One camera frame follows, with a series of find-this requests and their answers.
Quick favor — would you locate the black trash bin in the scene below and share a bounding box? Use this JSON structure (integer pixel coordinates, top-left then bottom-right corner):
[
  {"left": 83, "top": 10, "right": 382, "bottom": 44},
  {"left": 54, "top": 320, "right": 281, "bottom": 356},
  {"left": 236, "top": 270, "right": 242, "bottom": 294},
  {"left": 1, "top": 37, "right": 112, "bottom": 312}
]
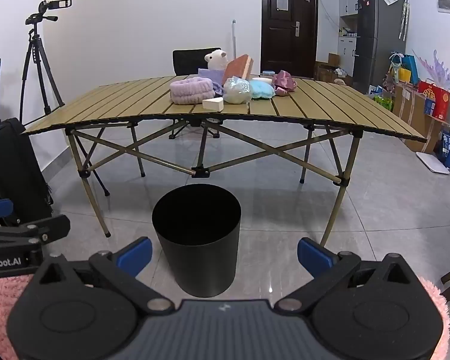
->
[{"left": 152, "top": 185, "right": 242, "bottom": 298}]

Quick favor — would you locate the yellow gift bag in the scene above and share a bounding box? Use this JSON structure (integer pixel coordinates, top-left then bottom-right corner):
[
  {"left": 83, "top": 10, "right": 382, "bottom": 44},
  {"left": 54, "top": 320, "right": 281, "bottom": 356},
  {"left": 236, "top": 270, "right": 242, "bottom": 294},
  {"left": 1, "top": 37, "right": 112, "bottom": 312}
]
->
[{"left": 389, "top": 64, "right": 412, "bottom": 83}]

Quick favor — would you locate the grey refrigerator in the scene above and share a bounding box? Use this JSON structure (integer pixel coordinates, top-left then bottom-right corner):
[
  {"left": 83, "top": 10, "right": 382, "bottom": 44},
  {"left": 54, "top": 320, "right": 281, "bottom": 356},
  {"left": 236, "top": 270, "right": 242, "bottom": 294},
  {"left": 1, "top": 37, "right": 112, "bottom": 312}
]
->
[{"left": 352, "top": 0, "right": 407, "bottom": 94}]

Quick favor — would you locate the person's left forearm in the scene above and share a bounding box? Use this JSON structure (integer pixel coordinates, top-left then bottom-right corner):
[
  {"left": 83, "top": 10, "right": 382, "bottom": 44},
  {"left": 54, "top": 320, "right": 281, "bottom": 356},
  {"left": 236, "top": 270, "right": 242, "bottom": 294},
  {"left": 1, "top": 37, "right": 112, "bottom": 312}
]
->
[{"left": 0, "top": 274, "right": 35, "bottom": 360}]

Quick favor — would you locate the person's right forearm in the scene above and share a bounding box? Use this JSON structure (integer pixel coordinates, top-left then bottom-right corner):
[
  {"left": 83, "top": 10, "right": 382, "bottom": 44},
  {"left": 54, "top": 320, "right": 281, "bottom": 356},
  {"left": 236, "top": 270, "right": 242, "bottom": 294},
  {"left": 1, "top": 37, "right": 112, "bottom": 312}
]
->
[{"left": 419, "top": 277, "right": 450, "bottom": 360}]

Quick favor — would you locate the blue fluffy sponge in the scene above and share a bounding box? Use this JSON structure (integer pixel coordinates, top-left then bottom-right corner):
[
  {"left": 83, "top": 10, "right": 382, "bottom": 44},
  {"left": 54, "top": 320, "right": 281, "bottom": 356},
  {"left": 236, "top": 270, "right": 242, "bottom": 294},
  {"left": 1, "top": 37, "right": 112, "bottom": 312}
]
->
[{"left": 249, "top": 79, "right": 276, "bottom": 100}]

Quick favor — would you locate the blue gift bag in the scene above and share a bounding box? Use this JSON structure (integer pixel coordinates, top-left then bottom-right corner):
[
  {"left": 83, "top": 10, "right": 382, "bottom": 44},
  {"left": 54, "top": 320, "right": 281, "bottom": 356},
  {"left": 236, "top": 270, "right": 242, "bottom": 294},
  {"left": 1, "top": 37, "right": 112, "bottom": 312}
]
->
[{"left": 401, "top": 54, "right": 419, "bottom": 83}]

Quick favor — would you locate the dark brown door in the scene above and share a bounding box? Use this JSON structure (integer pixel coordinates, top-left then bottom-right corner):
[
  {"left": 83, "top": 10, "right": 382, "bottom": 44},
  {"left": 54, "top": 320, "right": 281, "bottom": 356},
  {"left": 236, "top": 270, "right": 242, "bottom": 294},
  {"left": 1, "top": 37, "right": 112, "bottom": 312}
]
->
[{"left": 262, "top": 0, "right": 319, "bottom": 80}]

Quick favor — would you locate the white bathroom scale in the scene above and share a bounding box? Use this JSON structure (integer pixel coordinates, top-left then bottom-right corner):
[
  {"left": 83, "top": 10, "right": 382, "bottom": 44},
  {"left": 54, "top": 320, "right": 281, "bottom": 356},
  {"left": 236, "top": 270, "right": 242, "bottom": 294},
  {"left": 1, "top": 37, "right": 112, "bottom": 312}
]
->
[{"left": 415, "top": 151, "right": 450, "bottom": 175}]

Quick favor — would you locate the large cardboard box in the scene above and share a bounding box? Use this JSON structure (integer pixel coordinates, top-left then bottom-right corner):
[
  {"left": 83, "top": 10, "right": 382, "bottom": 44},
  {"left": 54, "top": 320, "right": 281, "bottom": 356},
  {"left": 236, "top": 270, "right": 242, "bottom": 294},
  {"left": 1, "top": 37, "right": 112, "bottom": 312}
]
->
[{"left": 392, "top": 82, "right": 450, "bottom": 154}]

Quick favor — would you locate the green bag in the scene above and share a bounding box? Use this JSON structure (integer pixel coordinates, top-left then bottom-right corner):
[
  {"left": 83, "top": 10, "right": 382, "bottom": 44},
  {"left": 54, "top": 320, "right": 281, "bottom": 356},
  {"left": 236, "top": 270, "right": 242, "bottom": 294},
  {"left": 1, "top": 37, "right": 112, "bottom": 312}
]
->
[{"left": 373, "top": 95, "right": 394, "bottom": 112}]

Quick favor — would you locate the black suitcase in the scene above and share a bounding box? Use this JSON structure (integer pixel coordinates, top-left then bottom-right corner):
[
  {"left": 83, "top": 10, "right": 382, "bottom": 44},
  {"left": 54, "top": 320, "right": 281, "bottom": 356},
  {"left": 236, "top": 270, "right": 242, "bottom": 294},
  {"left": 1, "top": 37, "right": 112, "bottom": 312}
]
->
[{"left": 0, "top": 117, "right": 54, "bottom": 227}]

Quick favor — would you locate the brown sponge block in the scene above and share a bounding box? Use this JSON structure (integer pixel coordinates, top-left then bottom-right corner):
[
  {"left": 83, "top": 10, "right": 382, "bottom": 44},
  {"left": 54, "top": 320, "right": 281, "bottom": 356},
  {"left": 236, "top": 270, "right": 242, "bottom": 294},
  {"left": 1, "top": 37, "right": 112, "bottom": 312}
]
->
[{"left": 222, "top": 54, "right": 253, "bottom": 85}]

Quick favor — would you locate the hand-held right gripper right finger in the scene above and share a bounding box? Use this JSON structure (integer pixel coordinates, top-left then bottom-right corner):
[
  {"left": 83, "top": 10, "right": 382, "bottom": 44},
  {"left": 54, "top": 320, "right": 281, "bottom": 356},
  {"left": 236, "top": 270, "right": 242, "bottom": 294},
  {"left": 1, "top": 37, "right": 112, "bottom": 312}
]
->
[{"left": 277, "top": 237, "right": 411, "bottom": 313}]

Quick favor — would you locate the black tripod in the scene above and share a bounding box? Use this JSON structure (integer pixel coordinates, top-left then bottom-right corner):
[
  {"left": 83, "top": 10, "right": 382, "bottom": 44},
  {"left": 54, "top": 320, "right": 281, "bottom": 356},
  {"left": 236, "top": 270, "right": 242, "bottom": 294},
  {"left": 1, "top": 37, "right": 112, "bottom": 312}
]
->
[{"left": 19, "top": 13, "right": 111, "bottom": 197}]

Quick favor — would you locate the red gift box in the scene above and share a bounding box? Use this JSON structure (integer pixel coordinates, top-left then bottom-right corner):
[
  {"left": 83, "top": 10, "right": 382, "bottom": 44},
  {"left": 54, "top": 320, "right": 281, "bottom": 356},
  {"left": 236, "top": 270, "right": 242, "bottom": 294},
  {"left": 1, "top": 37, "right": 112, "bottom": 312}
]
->
[{"left": 418, "top": 80, "right": 450, "bottom": 121}]

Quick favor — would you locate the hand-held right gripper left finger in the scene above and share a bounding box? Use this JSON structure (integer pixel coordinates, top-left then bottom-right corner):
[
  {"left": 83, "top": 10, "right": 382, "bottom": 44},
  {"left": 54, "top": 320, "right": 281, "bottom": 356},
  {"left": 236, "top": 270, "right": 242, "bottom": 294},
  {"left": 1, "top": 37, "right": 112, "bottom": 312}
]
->
[{"left": 39, "top": 237, "right": 173, "bottom": 313}]

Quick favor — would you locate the yellow white plush sheep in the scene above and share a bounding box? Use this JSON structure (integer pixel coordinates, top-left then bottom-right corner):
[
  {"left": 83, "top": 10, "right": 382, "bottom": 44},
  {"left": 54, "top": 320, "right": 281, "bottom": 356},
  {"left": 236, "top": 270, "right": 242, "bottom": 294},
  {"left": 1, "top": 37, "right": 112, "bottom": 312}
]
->
[{"left": 204, "top": 49, "right": 229, "bottom": 71}]

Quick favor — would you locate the black folding chair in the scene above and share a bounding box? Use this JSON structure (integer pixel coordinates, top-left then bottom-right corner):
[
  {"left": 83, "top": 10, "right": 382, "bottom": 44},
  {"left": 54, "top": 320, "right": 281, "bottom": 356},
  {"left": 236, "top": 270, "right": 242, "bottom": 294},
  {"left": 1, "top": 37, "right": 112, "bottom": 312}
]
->
[{"left": 169, "top": 49, "right": 223, "bottom": 140}]

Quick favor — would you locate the iridescent plastic bag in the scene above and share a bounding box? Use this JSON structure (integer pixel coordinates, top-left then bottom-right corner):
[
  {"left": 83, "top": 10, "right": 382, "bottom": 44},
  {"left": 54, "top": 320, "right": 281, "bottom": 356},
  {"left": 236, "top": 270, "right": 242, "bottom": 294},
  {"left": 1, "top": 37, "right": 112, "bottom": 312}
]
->
[{"left": 223, "top": 76, "right": 253, "bottom": 104}]

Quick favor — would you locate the purple coral decoration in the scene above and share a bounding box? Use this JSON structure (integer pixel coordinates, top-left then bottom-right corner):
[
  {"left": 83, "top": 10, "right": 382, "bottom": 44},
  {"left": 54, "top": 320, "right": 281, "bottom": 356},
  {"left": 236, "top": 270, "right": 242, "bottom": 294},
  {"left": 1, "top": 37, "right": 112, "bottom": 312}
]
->
[{"left": 412, "top": 49, "right": 450, "bottom": 88}]

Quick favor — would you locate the pink satin cloth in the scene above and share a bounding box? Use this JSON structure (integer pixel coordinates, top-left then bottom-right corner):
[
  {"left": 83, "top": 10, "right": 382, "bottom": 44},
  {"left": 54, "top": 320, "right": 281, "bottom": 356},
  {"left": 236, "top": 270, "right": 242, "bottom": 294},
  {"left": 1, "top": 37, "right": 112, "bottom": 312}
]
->
[{"left": 272, "top": 70, "right": 298, "bottom": 97}]

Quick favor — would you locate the purple fuzzy headband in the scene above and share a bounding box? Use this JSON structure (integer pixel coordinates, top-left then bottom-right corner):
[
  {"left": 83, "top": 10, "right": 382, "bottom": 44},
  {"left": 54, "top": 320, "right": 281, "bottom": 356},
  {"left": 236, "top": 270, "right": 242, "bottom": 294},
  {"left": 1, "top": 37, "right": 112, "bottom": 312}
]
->
[{"left": 170, "top": 76, "right": 215, "bottom": 105}]

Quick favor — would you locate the purple towel cloth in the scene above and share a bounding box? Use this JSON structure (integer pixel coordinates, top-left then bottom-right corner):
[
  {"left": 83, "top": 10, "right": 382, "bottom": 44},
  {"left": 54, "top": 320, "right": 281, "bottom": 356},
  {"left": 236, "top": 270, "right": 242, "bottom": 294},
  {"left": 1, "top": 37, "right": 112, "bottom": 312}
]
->
[{"left": 198, "top": 68, "right": 226, "bottom": 97}]

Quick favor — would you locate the white foam block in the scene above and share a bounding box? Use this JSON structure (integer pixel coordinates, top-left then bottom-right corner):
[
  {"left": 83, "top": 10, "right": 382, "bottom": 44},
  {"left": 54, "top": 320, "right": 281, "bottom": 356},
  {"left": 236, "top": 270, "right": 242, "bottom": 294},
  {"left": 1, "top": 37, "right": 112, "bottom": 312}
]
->
[{"left": 202, "top": 97, "right": 224, "bottom": 112}]

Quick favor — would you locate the folding camping table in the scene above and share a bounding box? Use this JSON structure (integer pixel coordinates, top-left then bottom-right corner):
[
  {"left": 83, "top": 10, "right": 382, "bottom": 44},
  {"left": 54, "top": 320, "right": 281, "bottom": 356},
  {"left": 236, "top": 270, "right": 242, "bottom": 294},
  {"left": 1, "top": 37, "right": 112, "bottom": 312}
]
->
[{"left": 22, "top": 74, "right": 428, "bottom": 248}]

